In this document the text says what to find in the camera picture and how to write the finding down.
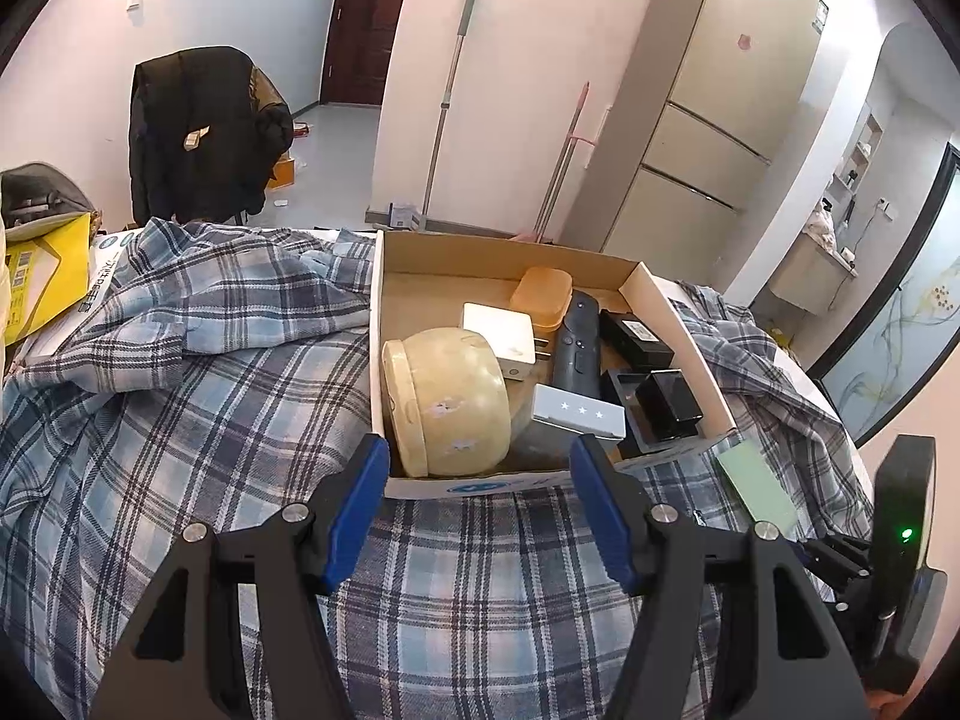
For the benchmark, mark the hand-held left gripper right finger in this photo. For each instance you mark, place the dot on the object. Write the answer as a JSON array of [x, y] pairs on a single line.
[[604, 517]]

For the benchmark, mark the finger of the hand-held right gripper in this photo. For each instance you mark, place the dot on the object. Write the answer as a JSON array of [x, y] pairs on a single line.
[[840, 562]]

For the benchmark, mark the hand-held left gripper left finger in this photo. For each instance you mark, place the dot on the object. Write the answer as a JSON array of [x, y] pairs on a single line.
[[352, 517]]

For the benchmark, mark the small grey box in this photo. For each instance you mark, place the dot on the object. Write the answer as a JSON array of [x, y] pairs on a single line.
[[577, 412]]

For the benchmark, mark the light green plate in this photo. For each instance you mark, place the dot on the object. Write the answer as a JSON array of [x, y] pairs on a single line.
[[757, 487]]

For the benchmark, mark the black tray box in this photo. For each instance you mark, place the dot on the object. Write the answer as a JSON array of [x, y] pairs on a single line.
[[619, 397]]

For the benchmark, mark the round cream tin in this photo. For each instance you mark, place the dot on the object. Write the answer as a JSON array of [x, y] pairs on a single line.
[[450, 390]]

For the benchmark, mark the dark grey remote control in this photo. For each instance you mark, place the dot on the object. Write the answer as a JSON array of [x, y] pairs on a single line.
[[577, 349]]

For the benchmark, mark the black box with label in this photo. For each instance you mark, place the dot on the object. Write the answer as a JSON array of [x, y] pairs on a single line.
[[637, 337]]

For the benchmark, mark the white power adapter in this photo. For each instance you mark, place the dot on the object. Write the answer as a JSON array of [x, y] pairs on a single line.
[[499, 334]]

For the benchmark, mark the beige plastic case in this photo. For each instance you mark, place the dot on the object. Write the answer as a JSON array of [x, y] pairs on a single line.
[[541, 296]]

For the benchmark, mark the patterned glass door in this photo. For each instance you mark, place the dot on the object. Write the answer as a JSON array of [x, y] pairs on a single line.
[[907, 315]]

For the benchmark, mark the blue plaid cloth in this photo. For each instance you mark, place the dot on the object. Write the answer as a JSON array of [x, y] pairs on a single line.
[[187, 427]]

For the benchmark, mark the beige vanity cabinet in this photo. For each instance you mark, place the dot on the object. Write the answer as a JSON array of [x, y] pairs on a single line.
[[806, 277]]

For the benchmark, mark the pink plastic bag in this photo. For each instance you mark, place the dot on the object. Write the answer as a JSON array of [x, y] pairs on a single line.
[[821, 229]]

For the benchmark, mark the small white floor box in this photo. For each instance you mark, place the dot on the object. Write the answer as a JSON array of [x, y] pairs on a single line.
[[403, 216]]

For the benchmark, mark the orange box on floor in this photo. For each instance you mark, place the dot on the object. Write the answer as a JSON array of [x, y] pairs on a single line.
[[281, 172]]

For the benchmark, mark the yellow cardboard box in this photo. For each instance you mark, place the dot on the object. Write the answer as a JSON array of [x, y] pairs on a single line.
[[45, 277]]

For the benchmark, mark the black jacket on chair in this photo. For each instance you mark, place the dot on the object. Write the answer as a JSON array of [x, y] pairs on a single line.
[[202, 127]]

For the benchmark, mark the beige refrigerator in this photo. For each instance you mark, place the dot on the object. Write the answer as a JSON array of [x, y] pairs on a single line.
[[712, 90]]

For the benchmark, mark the grey backpack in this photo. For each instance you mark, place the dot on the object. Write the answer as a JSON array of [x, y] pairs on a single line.
[[37, 191]]

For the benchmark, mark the dark brown door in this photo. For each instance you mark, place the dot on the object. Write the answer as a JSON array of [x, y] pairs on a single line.
[[367, 22]]

